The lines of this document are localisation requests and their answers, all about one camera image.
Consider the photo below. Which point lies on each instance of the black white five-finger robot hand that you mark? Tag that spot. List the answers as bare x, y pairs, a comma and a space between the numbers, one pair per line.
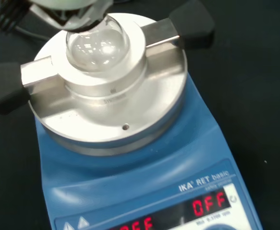
65, 14

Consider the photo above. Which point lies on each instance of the clear round-bottom glass flask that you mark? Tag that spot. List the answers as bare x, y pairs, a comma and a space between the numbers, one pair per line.
99, 48

